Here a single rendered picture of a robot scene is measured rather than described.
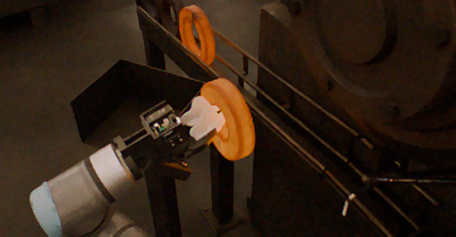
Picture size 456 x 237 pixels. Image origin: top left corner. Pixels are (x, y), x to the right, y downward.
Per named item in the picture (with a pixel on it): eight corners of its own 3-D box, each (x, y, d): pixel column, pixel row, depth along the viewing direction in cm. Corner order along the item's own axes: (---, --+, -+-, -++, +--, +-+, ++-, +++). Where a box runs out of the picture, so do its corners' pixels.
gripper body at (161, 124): (185, 121, 74) (122, 160, 72) (200, 151, 80) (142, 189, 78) (167, 97, 79) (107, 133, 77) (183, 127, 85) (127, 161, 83)
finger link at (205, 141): (219, 133, 79) (176, 159, 77) (222, 138, 80) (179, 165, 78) (207, 118, 82) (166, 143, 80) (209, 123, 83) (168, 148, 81)
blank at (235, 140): (211, 64, 87) (196, 69, 85) (256, 102, 75) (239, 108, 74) (215, 128, 95) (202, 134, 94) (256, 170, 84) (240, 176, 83)
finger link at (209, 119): (232, 98, 78) (187, 126, 76) (240, 119, 82) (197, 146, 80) (223, 88, 80) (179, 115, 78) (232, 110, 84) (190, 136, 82)
